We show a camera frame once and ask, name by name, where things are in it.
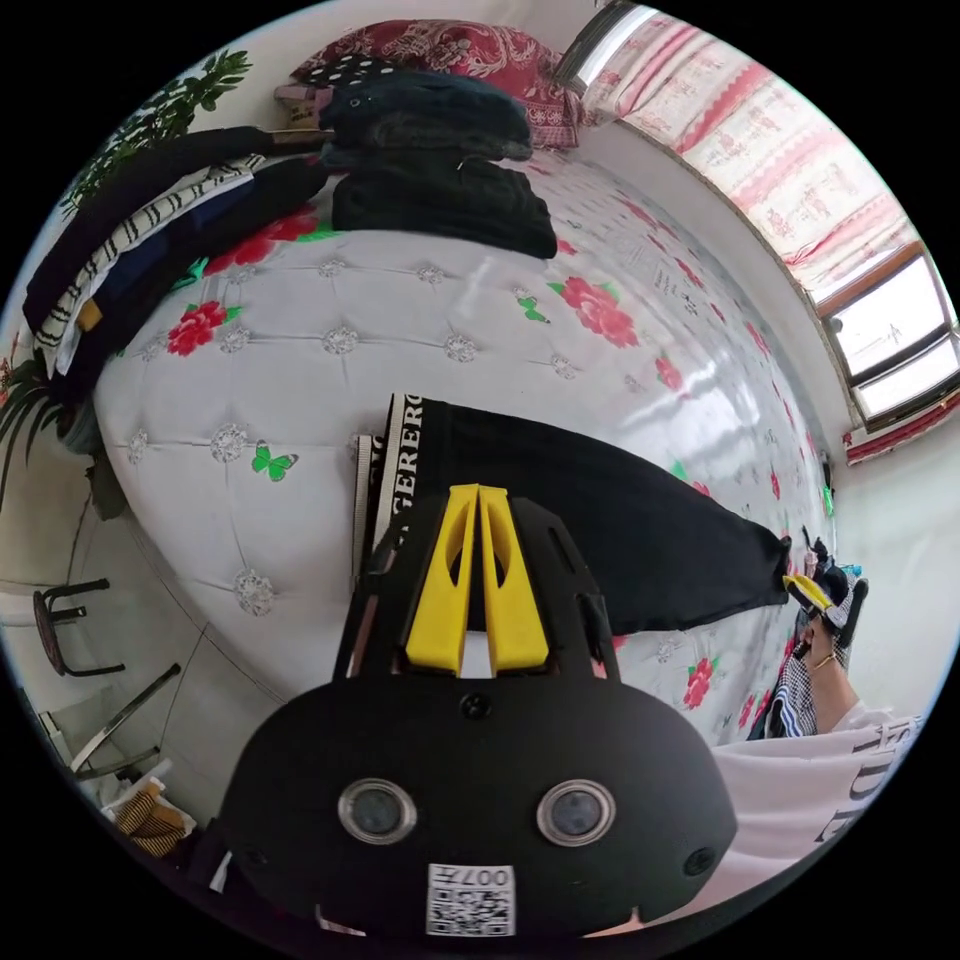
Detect pile of black clothes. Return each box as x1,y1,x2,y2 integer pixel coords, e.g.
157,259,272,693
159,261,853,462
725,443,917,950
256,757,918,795
320,71,560,260

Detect small pink carton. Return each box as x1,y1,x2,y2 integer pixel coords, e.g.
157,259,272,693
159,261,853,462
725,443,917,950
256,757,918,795
273,82,337,130

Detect round dark stool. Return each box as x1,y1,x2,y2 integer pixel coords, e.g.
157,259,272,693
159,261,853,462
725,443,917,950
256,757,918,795
31,577,127,679

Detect pile of clothes with checked garment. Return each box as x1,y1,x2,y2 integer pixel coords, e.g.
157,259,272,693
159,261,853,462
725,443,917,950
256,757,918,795
749,637,823,744

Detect bed with floral quilt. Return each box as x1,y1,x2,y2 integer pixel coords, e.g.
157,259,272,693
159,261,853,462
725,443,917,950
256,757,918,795
89,142,838,744

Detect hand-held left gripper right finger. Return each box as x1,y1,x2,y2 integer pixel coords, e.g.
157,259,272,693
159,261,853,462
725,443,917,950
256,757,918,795
479,485,548,673

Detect red patterned pillow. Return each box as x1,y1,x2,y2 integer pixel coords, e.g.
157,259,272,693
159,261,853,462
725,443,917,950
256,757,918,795
290,18,588,149

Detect tall leafy green plant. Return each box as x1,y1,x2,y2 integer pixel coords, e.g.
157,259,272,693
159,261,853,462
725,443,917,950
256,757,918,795
59,48,253,219

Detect pink and white patterned curtain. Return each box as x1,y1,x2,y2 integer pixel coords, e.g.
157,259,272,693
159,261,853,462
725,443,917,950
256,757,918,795
581,5,925,295

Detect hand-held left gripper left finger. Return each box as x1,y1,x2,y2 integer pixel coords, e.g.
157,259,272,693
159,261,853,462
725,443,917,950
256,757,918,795
406,485,480,673

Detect black white-dotted cloth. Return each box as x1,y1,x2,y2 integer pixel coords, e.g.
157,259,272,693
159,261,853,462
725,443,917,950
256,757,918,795
298,52,403,93

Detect potted plant with long leaves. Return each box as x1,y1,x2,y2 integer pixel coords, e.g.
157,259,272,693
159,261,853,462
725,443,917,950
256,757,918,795
0,358,129,520

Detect person's right hand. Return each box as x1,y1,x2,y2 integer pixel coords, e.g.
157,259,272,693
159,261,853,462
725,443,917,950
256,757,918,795
794,618,849,675

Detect black pants with lettered waistband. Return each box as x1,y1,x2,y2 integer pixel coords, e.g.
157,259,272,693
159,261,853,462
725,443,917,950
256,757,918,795
350,391,794,639

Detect pile of clothes with striped garment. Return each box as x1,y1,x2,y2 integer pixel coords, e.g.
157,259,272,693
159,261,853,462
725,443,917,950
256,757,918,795
22,125,331,380

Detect window with wooden frame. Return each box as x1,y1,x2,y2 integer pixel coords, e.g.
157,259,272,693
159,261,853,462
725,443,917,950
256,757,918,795
817,243,960,433

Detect person's right forearm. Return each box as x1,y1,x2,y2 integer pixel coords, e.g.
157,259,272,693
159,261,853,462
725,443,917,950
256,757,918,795
812,658,865,735

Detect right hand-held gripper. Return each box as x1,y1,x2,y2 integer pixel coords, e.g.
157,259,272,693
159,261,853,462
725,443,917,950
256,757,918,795
782,560,853,628

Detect person's body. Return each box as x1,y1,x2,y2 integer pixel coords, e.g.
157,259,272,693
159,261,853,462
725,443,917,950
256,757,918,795
708,703,928,939

